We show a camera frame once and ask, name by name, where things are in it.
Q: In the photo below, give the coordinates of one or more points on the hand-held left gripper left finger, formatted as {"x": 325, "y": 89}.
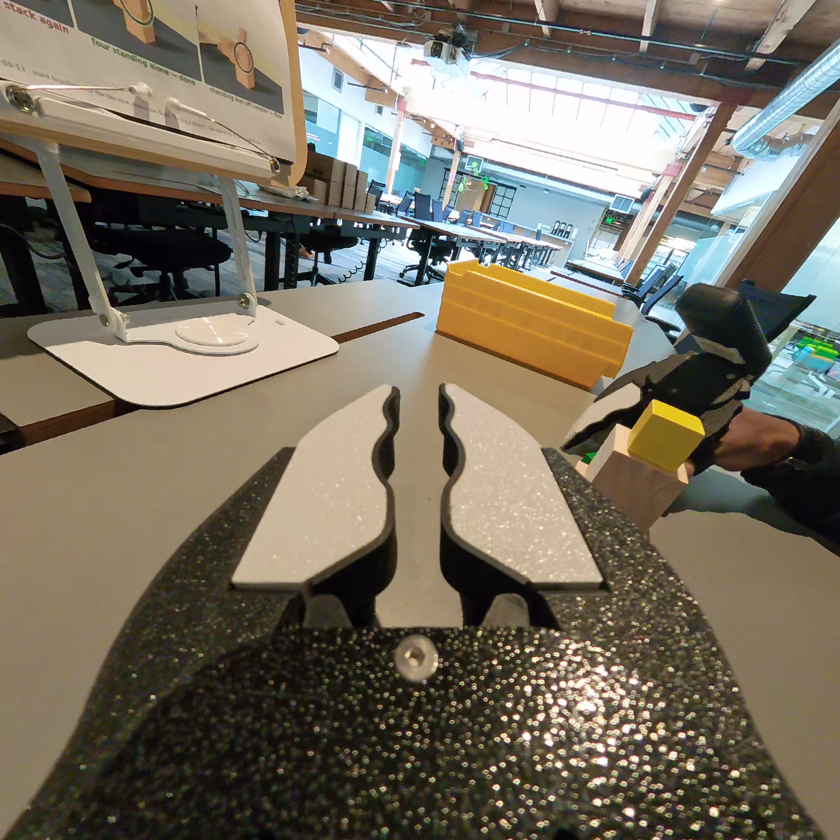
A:
{"x": 315, "y": 505}

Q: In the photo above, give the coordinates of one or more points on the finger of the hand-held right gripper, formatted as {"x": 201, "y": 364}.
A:
{"x": 600, "y": 423}

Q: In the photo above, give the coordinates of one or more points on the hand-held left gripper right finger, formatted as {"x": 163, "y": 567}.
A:
{"x": 518, "y": 505}

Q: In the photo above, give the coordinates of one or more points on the yellow wooden cube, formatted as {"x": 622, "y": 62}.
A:
{"x": 663, "y": 436}

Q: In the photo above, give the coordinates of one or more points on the natural wooden cube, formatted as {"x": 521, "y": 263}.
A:
{"x": 636, "y": 492}

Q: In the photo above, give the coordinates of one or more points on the person's right forearm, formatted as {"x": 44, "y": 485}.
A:
{"x": 814, "y": 485}

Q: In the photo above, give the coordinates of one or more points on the person's right hand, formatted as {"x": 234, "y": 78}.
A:
{"x": 761, "y": 443}

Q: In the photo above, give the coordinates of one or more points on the blue office chair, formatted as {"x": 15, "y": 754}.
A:
{"x": 656, "y": 292}

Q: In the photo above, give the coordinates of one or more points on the yellow plastic bin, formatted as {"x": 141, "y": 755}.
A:
{"x": 525, "y": 328}

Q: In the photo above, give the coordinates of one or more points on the wooden pillar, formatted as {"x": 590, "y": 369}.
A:
{"x": 787, "y": 216}

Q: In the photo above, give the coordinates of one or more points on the white document stand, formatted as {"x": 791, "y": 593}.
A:
{"x": 164, "y": 367}

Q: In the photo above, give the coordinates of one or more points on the black office chair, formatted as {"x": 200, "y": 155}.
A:
{"x": 164, "y": 256}

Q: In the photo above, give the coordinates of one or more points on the wooden office desk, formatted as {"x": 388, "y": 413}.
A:
{"x": 39, "y": 184}
{"x": 315, "y": 203}

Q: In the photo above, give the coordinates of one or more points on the row of cardboard boxes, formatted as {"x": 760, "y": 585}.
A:
{"x": 341, "y": 184}

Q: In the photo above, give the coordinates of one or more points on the ceiling mounted device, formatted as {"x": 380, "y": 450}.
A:
{"x": 446, "y": 46}

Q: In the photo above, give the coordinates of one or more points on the printed instruction sheet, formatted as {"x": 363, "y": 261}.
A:
{"x": 98, "y": 59}

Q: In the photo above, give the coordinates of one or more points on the silver air duct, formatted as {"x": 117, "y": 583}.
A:
{"x": 787, "y": 98}

